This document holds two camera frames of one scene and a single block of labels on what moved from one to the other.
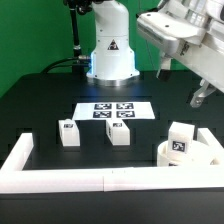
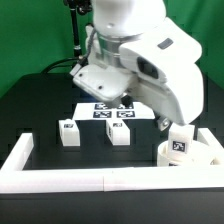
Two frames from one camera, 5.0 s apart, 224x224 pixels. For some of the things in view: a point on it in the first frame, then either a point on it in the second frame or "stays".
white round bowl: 200,155 stays
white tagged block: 181,139 stays
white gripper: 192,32 to 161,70
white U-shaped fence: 14,179 stays
